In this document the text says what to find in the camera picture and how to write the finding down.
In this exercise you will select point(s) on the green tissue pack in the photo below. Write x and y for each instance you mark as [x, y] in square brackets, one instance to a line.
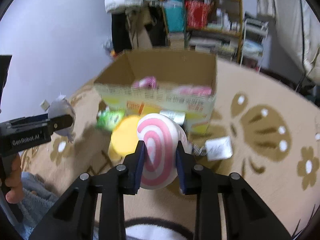
[108, 119]

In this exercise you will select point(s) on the beige trench coat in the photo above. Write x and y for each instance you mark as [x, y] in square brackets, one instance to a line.
[138, 34]

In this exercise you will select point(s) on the yellow plush toy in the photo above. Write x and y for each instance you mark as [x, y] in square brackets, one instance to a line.
[124, 138]

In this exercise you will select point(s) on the cream hanging duvet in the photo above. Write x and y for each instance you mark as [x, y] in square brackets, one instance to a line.
[297, 29]

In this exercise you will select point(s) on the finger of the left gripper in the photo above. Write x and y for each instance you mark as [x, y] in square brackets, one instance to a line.
[61, 124]

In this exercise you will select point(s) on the red gift bag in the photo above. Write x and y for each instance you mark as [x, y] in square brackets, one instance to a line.
[197, 13]

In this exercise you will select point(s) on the white wall socket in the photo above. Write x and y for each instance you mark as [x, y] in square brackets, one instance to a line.
[45, 105]

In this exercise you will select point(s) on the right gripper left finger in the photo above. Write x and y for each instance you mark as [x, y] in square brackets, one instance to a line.
[72, 215]

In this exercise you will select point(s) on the person's left hand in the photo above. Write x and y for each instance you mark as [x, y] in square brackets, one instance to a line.
[13, 181]

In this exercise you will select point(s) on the open cardboard box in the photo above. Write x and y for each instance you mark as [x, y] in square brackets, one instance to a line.
[171, 68]

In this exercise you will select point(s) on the white trolley cart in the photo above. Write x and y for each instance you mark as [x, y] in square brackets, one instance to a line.
[254, 35]

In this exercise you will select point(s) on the white paper tag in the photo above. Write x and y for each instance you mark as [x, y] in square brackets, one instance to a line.
[219, 148]

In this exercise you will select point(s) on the pink plush toy left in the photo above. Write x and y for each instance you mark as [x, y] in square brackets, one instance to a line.
[148, 82]

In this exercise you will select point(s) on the black and white carton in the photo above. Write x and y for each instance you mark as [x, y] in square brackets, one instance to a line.
[177, 117]

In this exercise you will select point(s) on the stack of books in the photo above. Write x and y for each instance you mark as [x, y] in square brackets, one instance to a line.
[224, 45]

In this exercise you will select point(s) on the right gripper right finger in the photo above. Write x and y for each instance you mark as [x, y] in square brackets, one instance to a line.
[230, 197]

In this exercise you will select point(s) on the plastic bag of toys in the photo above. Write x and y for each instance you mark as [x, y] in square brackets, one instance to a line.
[109, 49]

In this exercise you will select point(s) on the beige patterned round rug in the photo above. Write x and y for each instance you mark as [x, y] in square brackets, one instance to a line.
[275, 139]

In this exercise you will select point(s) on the pink swirl plush cushion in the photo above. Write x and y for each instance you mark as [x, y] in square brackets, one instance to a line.
[161, 136]

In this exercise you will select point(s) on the pink plush toy right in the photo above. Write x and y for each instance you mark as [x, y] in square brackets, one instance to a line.
[193, 90]

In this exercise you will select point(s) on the pink plush toy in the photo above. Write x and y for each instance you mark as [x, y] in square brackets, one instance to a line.
[193, 90]
[148, 82]

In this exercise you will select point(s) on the teal bag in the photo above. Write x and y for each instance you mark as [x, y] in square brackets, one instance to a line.
[175, 15]

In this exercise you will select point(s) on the wooden shelf unit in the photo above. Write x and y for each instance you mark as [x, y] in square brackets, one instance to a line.
[213, 26]

